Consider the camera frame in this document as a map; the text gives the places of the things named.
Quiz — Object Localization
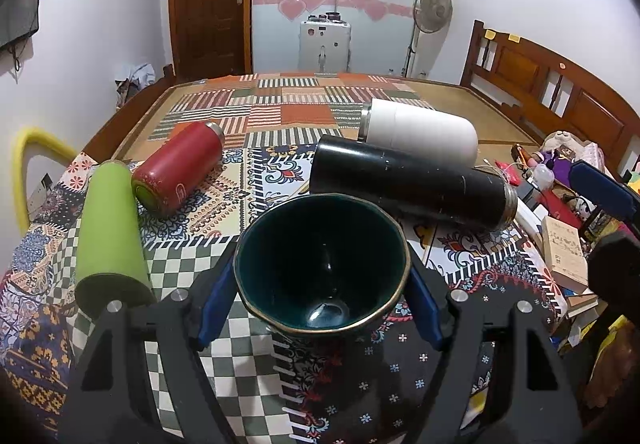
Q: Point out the purple dressed doll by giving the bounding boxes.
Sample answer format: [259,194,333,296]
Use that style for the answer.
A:
[533,131,599,190]

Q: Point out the beige printed book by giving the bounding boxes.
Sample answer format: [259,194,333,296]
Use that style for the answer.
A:
[541,216,588,294]

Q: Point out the wooden bed headboard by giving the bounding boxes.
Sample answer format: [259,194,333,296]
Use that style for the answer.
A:
[460,20,639,176]

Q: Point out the black thermos bottle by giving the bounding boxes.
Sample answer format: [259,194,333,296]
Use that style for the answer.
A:
[309,135,518,230]

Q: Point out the green cylindrical bottle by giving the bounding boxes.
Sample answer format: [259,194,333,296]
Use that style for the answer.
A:
[75,160,155,320]

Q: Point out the colourful patchwork cloth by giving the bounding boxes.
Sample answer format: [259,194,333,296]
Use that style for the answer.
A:
[1,145,567,443]

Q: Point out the white cylindrical bottle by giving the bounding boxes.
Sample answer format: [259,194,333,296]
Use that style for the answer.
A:
[358,98,478,168]

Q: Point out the standing electric fan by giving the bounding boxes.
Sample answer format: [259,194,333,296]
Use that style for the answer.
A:
[401,0,454,78]

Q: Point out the red thermos bottle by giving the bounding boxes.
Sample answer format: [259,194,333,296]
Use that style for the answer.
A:
[132,122,224,218]

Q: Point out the wooden bed footboard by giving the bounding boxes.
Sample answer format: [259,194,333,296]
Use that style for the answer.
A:
[82,64,177,162]

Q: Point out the yellow foam tube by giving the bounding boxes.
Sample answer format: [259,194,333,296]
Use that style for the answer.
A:
[11,126,78,235]

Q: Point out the white suitcase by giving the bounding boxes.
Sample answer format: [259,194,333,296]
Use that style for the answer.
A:
[298,12,352,74]

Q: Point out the striped patchwork bed mat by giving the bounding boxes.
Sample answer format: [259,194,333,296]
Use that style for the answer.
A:
[113,72,538,160]

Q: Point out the clutter pile by door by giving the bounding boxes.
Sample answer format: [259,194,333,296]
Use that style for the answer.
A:
[115,63,156,109]

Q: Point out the small black wall monitor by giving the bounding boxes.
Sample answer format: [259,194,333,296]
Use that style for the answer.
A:
[0,0,39,50]

